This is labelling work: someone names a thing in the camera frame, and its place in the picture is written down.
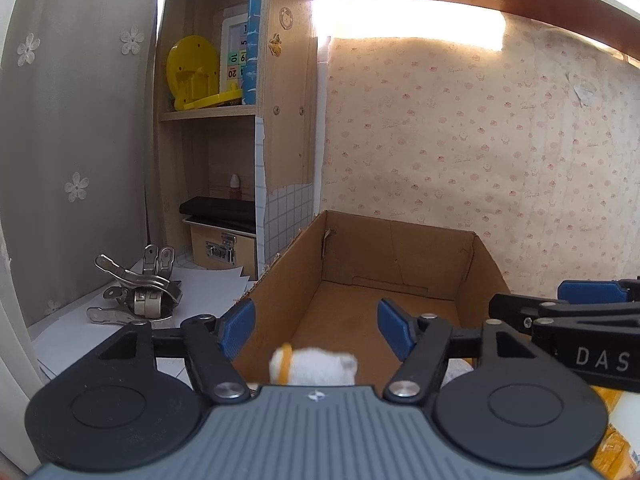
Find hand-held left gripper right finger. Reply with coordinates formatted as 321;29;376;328
377;298;551;403

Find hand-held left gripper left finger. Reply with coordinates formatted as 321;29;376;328
92;299;257;404

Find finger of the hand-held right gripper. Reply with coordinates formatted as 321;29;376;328
557;277;640;306
489;294;640;328

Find brown cardboard box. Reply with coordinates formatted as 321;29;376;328
232;210;512;386

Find yellow snack packet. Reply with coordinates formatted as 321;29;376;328
592;390;640;480

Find white paper sheets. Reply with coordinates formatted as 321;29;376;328
32;265;258;381

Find silver metal binder clip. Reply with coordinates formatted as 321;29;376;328
86;285;177;323
141;244;177;281
95;254;183;301

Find wooden desk shelf unit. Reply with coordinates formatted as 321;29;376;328
155;0;640;281

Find yellow plastic toy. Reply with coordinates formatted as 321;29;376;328
166;35;246;112

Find grey flower curtain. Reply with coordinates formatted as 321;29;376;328
0;0;161;466

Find white framed number board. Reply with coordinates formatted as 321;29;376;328
220;5;251;93

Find blue patterned book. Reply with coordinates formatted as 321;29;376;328
242;0;264;106

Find white light bar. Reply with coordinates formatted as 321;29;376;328
312;0;503;52

